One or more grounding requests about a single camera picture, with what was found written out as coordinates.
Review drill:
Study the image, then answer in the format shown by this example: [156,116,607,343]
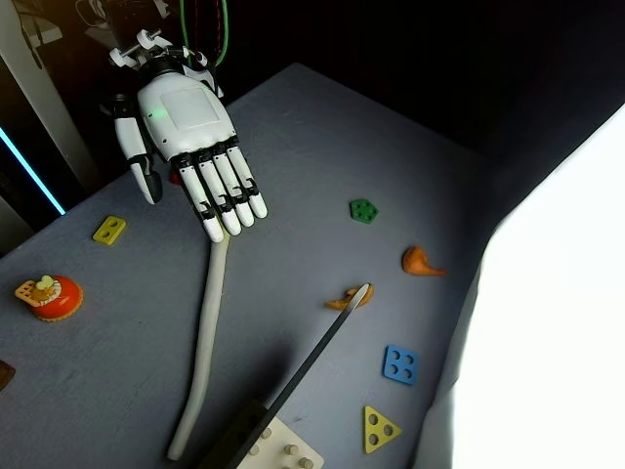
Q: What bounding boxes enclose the long white green leek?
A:
[166,229,233,461]

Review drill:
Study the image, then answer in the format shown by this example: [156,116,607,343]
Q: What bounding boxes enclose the orange toy chicken wing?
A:
[324,282,376,311]

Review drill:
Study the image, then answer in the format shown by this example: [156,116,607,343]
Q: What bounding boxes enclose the wooden peg board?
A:
[243,414,326,469]

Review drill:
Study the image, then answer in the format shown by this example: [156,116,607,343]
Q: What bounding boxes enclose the cyan light strip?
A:
[0,125,67,216]

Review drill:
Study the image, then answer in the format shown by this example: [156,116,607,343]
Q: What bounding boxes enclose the white robot column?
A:
[0,0,102,192]

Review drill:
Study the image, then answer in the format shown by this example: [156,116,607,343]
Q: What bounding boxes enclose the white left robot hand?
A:
[100,72,270,244]

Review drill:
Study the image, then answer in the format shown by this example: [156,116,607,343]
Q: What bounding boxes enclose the yellow triangle block three holes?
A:
[361,405,403,455]

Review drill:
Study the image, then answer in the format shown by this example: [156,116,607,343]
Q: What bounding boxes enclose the blue square block four holes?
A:
[381,344,420,387]

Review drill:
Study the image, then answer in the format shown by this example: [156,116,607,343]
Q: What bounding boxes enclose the left robot arm with wires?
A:
[75,0,230,82]

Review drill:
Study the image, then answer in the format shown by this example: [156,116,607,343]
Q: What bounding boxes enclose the green pentagon block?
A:
[349,198,380,226]

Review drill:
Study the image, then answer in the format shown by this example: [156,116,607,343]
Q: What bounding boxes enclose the yellow rectangle block two holes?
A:
[91,215,128,247]

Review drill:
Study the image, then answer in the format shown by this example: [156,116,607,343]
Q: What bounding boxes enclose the orange toy cake with waffle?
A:
[13,274,85,322]

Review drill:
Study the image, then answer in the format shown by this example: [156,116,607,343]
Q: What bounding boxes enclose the black handled kitchen knife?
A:
[199,281,371,469]

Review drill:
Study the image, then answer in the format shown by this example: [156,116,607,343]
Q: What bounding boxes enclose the orange toy chicken drumstick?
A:
[401,245,447,278]

